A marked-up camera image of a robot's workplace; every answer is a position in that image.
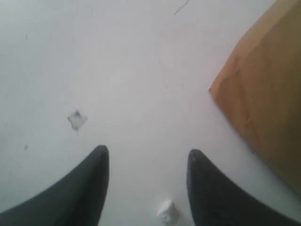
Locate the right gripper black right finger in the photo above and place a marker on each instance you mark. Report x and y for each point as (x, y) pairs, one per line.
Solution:
(215, 200)

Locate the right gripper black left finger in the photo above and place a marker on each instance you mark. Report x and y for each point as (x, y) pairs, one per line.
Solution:
(75, 200)

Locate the white scrap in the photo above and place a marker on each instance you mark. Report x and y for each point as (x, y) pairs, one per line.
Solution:
(168, 213)

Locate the brown paper bag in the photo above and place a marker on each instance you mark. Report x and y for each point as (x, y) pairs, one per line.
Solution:
(259, 89)

